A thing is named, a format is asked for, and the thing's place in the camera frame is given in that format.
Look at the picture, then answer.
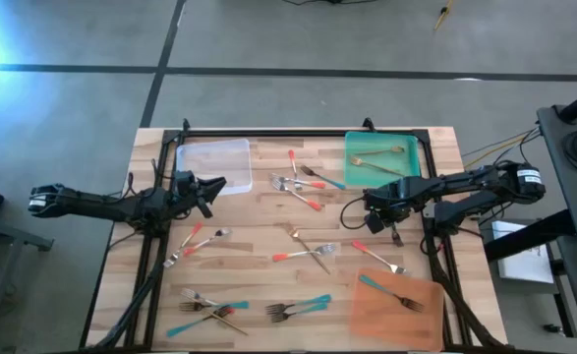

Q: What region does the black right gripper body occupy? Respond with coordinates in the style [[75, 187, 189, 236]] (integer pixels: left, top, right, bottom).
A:
[[364, 175, 425, 226]]

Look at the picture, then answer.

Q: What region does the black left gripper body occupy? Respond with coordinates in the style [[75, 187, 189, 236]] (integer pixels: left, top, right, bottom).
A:
[[167, 178, 208, 220]]

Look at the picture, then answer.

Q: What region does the clear plastic bin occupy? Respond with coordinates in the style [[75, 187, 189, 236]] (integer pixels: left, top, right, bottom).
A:
[[175, 138, 254, 197]]

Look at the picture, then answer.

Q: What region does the gold fork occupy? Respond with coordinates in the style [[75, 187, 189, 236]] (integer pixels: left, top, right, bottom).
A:
[[349, 155, 406, 177], [203, 305, 250, 337], [354, 146, 406, 156], [282, 223, 332, 275]]

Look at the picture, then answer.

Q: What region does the teal plastic bin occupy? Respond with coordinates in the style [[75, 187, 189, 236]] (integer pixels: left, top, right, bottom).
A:
[[342, 130, 422, 189]]

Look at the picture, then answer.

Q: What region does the orange plastic bin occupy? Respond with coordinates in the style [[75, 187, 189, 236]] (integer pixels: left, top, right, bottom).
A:
[[349, 267, 446, 353]]

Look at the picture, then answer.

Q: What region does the white box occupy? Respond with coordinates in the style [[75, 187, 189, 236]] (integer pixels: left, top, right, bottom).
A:
[[491, 219, 556, 285]]

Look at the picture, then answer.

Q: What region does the black stand beam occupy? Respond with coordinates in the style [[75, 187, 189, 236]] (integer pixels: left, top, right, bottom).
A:
[[483, 208, 577, 263]]

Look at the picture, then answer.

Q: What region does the grey cart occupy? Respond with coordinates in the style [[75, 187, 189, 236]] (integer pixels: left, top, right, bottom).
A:
[[536, 104, 577, 241]]

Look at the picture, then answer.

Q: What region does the grey side table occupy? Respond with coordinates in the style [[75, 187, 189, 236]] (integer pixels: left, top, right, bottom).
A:
[[0, 210, 55, 354]]

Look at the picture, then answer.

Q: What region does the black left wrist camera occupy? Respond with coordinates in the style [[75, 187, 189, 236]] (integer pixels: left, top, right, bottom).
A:
[[173, 170, 195, 191]]

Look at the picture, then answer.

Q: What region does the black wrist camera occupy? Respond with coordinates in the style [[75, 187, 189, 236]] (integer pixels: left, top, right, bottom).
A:
[[366, 210, 386, 235], [173, 170, 195, 191]]

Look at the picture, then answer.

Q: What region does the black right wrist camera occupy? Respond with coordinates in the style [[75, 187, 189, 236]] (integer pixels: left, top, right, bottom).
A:
[[366, 210, 386, 235]]

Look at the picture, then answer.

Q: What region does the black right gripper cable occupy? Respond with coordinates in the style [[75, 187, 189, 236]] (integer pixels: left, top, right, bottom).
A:
[[339, 196, 368, 231]]

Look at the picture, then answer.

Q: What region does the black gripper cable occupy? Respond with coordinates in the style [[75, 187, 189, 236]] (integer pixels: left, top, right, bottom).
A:
[[339, 196, 368, 231], [120, 157, 179, 232]]

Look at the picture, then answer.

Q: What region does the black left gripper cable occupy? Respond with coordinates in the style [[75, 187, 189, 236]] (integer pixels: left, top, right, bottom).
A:
[[120, 157, 179, 232]]

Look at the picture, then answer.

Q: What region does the black aluminium table frame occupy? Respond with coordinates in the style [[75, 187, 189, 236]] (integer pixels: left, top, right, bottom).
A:
[[79, 117, 510, 354]]

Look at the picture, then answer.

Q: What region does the yellow cable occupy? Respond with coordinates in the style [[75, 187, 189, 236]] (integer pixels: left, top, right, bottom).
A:
[[462, 128, 540, 169]]

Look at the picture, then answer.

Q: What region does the yellow floor cord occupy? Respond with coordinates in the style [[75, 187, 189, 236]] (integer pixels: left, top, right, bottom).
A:
[[433, 0, 455, 31]]

